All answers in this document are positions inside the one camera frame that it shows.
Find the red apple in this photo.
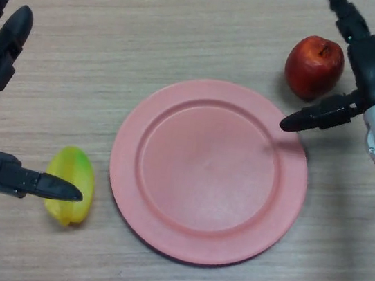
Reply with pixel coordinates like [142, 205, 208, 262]
[280, 31, 348, 106]

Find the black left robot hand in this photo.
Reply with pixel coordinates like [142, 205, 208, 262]
[0, 0, 111, 208]

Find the pink round plate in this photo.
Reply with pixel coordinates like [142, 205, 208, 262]
[97, 65, 320, 279]

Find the yellow green starfruit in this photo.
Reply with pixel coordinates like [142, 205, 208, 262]
[38, 142, 100, 230]

